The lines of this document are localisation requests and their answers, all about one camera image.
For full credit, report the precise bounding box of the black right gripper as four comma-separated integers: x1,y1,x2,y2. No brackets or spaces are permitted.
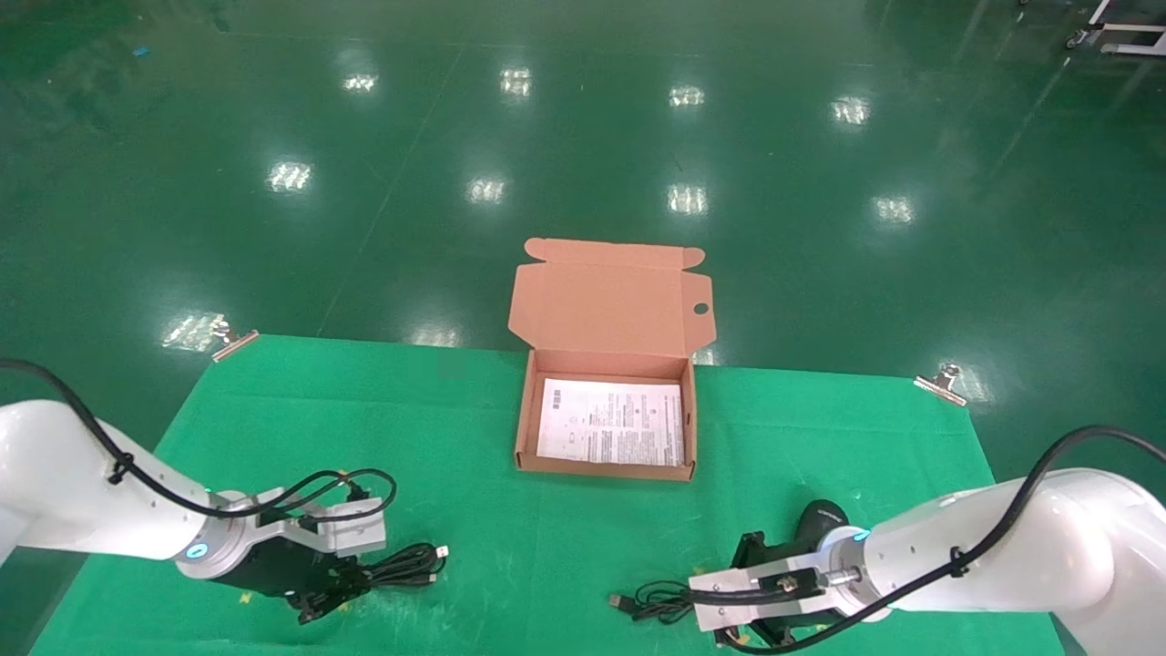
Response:
715,531,823,651

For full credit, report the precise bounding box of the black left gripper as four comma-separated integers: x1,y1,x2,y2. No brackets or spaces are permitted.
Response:
217,536,376,626

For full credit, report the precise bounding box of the black data cable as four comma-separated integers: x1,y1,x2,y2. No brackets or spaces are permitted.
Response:
360,543,449,589

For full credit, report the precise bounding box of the brown cardboard box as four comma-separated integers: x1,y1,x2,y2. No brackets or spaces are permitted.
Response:
507,237,718,481

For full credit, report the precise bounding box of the green table cloth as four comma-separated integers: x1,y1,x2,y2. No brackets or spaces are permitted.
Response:
27,333,1067,656

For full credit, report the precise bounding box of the white printed instruction sheet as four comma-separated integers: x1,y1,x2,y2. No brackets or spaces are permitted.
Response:
536,377,685,467

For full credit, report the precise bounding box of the silver metal table clamp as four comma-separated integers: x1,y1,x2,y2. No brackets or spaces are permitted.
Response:
211,319,261,363
914,364,968,406

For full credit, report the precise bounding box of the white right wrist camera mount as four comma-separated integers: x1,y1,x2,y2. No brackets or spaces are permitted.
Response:
688,563,862,631

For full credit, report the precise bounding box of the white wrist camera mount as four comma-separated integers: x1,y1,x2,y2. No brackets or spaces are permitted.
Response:
688,563,862,631
258,490,388,559

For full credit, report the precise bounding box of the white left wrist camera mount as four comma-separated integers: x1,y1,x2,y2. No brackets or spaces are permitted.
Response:
258,490,388,559

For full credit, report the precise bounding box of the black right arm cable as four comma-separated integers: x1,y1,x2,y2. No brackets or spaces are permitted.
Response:
683,425,1166,655

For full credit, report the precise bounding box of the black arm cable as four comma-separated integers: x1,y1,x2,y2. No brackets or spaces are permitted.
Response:
683,425,1166,655
0,358,398,548

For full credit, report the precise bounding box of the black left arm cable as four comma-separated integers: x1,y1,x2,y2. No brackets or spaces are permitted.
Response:
0,358,398,548

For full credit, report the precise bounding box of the white wheeled cart frame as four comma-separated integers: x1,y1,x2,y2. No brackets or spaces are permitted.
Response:
1066,0,1166,57

